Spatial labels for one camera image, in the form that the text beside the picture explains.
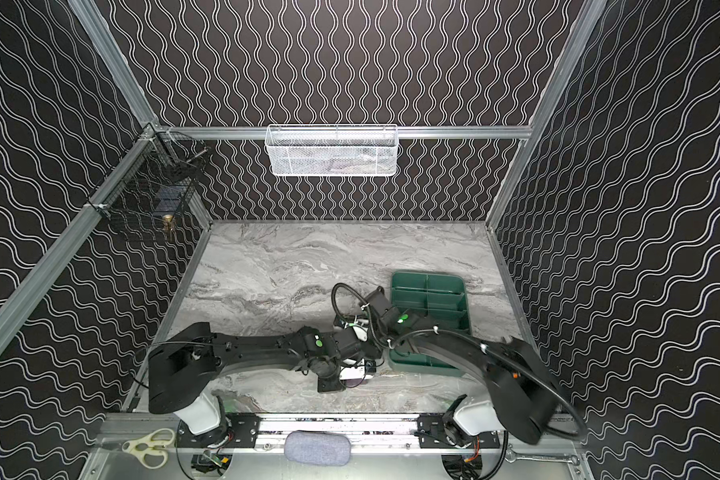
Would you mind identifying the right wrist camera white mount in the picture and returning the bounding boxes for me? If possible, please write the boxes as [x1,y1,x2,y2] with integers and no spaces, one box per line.
[335,318,370,342]

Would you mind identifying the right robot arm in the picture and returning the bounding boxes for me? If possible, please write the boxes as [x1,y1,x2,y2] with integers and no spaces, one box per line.
[359,289,587,445]

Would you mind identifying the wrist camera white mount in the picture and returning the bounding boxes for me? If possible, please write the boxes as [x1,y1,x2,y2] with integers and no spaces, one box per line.
[335,318,370,342]
[339,364,374,388]

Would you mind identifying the front aluminium rail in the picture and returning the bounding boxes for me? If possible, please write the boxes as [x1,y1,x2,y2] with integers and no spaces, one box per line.
[95,412,577,454]

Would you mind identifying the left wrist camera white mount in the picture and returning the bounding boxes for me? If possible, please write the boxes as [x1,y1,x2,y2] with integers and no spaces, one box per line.
[339,364,374,388]

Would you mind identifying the black wire basket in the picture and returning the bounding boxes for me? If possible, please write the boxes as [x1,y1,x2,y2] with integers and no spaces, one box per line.
[93,132,210,244]

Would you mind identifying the scissors cream handles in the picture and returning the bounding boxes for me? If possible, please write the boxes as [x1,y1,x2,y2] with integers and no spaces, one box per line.
[121,428,176,470]

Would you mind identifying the grey cloth pad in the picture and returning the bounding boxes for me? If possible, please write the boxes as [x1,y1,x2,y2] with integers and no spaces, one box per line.
[284,431,352,466]

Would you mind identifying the brass padlock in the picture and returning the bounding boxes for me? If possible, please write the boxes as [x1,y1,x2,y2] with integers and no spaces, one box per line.
[161,214,175,236]

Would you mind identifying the silver combination wrench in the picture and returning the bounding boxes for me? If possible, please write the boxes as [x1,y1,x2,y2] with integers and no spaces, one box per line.
[505,450,580,466]

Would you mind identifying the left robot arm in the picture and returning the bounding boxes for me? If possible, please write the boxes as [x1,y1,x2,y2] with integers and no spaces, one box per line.
[147,322,381,414]

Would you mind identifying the aluminium frame profile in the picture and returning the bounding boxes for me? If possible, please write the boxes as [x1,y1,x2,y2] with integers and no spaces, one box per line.
[69,0,158,126]

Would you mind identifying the white wire basket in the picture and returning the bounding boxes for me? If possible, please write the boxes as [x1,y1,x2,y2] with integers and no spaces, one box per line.
[265,124,400,177]

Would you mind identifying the green compartment tray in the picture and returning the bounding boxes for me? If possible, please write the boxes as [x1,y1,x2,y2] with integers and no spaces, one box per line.
[389,270,471,377]

